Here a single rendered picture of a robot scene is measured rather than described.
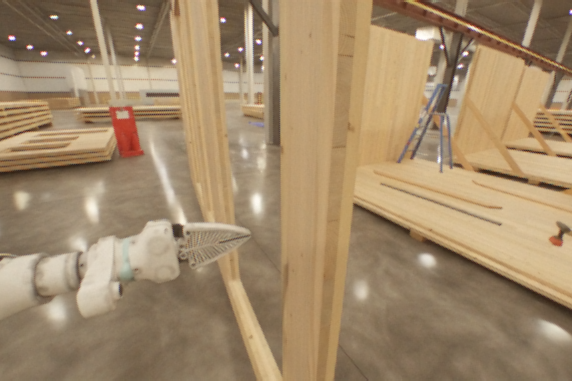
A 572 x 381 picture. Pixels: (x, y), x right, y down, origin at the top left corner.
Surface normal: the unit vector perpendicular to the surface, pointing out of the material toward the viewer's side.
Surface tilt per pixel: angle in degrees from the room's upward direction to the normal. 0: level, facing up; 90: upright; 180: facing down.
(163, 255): 88
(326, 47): 88
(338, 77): 88
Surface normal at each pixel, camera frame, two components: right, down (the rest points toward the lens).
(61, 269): 0.31, -0.47
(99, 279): 0.03, -0.92
